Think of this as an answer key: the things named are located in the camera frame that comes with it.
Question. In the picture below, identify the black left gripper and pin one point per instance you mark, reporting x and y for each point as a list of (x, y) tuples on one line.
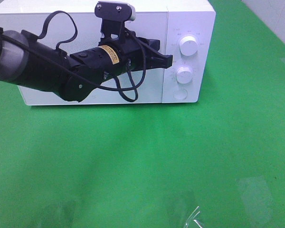
[(135, 54)]

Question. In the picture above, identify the white microwave knob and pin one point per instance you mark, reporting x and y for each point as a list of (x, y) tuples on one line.
[(188, 45), (184, 75)]

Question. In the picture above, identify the round door release button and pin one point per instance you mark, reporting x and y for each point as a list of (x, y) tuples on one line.
[(180, 94)]

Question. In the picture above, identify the white microwave door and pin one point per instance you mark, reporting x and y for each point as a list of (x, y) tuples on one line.
[(61, 27)]

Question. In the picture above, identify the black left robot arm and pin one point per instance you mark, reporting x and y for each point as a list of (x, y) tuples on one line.
[(24, 61)]

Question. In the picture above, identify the white microwave oven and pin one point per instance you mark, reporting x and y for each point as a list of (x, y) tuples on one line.
[(184, 17)]

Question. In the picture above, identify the clear tape patch right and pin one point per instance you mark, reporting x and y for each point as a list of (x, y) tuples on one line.
[(257, 200)]

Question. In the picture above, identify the clear tape strip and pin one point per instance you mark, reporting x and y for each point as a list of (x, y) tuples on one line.
[(193, 220)]

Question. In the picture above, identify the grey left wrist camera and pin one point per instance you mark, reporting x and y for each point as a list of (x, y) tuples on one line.
[(114, 15)]

